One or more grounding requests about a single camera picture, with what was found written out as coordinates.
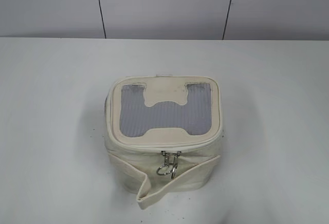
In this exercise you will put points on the silver ring zipper pull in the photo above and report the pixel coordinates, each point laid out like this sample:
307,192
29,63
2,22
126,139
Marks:
165,168

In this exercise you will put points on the cream zippered fabric bag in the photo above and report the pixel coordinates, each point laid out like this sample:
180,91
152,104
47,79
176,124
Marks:
147,115

